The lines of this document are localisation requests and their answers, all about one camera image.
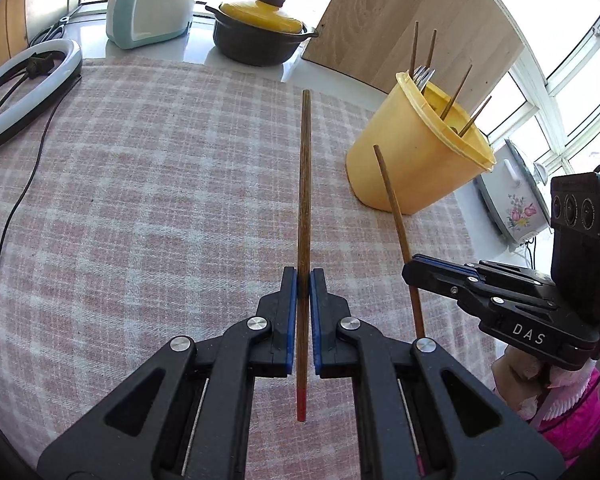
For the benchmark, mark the pink plaid tablecloth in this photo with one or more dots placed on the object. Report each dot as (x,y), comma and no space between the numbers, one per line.
(155,185)

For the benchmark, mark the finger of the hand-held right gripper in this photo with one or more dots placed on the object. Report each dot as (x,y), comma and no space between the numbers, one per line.
(430,277)
(445,266)

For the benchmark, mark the yellow pot lid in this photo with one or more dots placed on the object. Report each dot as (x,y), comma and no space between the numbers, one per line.
(260,15)

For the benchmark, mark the white floral appliance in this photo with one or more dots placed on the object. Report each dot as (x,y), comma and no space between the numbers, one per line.
(515,210)

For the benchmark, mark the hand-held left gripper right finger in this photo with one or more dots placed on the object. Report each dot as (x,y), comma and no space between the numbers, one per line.
(316,310)

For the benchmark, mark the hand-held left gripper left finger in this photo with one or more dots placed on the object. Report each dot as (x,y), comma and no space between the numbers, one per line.
(291,310)

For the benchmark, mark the yellow plastic utensil container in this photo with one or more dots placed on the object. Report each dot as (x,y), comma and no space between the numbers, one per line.
(405,160)

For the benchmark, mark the person's right forearm pink sleeve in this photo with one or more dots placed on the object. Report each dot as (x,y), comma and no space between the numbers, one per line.
(575,425)

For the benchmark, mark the metal fork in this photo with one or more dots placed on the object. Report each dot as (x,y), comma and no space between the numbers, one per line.
(422,80)

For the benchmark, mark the light oak wooden board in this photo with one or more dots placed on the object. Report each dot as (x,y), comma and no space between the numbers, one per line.
(405,10)

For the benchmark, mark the teal and white rice cooker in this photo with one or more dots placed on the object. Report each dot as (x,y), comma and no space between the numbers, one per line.
(130,10)

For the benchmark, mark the black cooking pot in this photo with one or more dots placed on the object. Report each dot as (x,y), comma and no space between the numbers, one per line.
(250,45)

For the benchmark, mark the person's right hand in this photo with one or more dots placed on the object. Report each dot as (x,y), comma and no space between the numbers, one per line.
(520,380)

